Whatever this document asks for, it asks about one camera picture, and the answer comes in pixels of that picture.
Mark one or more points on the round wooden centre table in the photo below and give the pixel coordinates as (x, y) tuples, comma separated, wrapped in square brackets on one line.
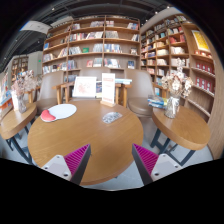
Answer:
[(111, 144)]

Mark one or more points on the glass vase dried flowers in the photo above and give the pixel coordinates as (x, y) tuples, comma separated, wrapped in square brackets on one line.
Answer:
[(178, 85), (25, 82)]

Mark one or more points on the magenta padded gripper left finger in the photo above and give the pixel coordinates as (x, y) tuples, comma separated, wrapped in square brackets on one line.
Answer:
[(70, 167)]

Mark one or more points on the small patterned card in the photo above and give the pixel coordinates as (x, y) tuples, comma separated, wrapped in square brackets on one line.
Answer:
[(111, 117)]

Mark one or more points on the white framed picture board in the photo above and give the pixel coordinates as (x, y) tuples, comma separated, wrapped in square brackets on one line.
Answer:
[(85, 87)]

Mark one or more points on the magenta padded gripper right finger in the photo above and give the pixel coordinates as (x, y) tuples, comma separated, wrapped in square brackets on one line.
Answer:
[(151, 166)]

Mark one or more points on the round wooden table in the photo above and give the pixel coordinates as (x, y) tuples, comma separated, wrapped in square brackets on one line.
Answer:
[(111, 144), (187, 129), (13, 123)]

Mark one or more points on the beige chair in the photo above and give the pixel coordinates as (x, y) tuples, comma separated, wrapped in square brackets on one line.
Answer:
[(137, 94), (48, 94)]

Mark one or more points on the stack of books on chair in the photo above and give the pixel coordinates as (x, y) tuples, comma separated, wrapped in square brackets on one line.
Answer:
[(157, 101)]

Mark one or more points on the upright red white sign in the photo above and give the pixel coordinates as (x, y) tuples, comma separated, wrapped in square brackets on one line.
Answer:
[(108, 89)]

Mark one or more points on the white mouse pad red rest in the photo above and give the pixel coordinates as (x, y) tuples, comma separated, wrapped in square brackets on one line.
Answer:
[(58, 112)]

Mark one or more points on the white standing card left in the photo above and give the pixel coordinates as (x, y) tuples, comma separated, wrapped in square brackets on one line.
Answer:
[(15, 100)]

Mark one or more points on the glass vase dried flowers right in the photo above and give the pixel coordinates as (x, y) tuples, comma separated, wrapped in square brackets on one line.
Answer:
[(178, 85)]

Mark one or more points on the beige chair right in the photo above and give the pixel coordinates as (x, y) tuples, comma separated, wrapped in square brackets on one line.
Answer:
[(137, 94)]

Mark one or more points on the round wooden left table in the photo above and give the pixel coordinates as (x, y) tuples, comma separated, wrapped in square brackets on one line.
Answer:
[(13, 123)]

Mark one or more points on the round wooden right table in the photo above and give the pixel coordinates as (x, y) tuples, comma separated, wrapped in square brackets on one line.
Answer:
[(187, 129)]

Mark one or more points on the glass vase dried flowers left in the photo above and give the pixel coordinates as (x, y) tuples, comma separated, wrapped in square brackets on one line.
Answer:
[(25, 82)]

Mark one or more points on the large wooden bookshelf centre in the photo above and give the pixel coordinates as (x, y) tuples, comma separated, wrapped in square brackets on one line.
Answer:
[(96, 41)]

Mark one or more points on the beige chair left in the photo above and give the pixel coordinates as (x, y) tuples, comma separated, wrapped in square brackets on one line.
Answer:
[(48, 94)]

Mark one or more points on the yellow poster on shelf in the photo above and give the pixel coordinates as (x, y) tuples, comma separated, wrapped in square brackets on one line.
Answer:
[(200, 41)]

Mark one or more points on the wooden bookshelf right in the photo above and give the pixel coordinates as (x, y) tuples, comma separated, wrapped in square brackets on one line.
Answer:
[(173, 39)]

